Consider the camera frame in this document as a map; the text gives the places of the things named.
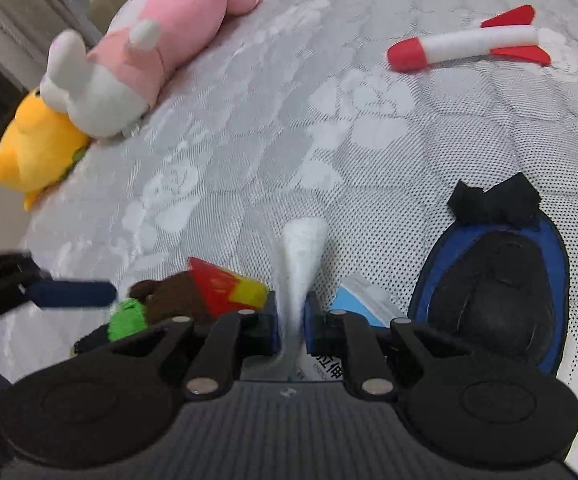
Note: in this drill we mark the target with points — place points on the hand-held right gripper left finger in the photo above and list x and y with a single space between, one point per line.
269 330

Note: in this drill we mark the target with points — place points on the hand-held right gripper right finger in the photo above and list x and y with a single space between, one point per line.
314 325

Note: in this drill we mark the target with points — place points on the blue wet wipes packet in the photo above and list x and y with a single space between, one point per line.
364 300

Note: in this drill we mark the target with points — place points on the white wet wipe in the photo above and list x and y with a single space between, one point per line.
301 255

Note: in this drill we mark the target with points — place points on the black round container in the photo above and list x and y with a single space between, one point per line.
499 290

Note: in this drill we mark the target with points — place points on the knitted flower pot toy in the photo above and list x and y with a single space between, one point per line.
184 295

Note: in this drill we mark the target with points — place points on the yellow plush toy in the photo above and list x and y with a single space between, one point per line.
39 150

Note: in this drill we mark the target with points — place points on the white quilted mattress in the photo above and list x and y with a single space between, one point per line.
279 150

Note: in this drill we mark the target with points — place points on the pink rabbit plush toy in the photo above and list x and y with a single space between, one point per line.
169 25

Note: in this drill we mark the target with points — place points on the red white rocket plush toy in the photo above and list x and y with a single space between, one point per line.
469 42

